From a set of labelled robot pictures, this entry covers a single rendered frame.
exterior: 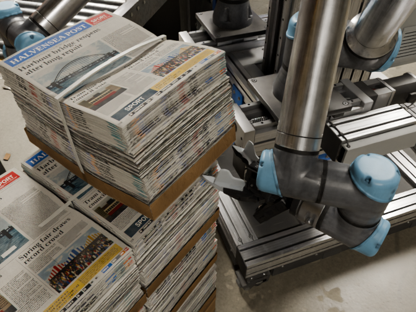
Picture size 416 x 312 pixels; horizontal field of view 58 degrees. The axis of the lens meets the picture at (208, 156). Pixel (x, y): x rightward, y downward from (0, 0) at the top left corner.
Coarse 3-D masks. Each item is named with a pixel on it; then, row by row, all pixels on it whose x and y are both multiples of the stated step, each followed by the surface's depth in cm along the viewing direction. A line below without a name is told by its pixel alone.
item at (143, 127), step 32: (160, 64) 71; (192, 64) 70; (224, 64) 75; (96, 96) 65; (128, 96) 64; (160, 96) 62; (192, 96) 69; (224, 96) 77; (96, 128) 63; (128, 128) 59; (160, 128) 65; (192, 128) 72; (224, 128) 81; (96, 160) 72; (128, 160) 63; (160, 160) 66; (192, 160) 74; (128, 192) 71; (160, 192) 71
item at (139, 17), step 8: (128, 0) 159; (136, 0) 159; (144, 0) 165; (152, 0) 172; (160, 0) 181; (120, 8) 154; (128, 8) 154; (136, 8) 159; (144, 8) 166; (152, 8) 174; (128, 16) 153; (136, 16) 160; (144, 16) 168; (144, 24) 170
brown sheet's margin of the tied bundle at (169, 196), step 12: (228, 132) 83; (216, 144) 81; (228, 144) 85; (204, 156) 78; (216, 156) 82; (192, 168) 76; (204, 168) 80; (96, 180) 77; (180, 180) 74; (192, 180) 78; (108, 192) 77; (120, 192) 73; (168, 192) 72; (180, 192) 75; (132, 204) 73; (144, 204) 69; (156, 204) 70; (168, 204) 73; (156, 216) 71
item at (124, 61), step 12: (156, 36) 82; (144, 48) 78; (156, 48) 78; (120, 60) 75; (132, 60) 75; (96, 72) 72; (108, 72) 72; (84, 84) 69; (72, 96) 66; (60, 120) 70; (72, 132) 71; (72, 156) 78; (84, 156) 74; (84, 168) 78
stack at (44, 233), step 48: (0, 192) 80; (48, 192) 80; (96, 192) 80; (192, 192) 83; (0, 240) 72; (48, 240) 72; (96, 240) 72; (144, 240) 74; (0, 288) 65; (48, 288) 65; (96, 288) 66; (144, 288) 84
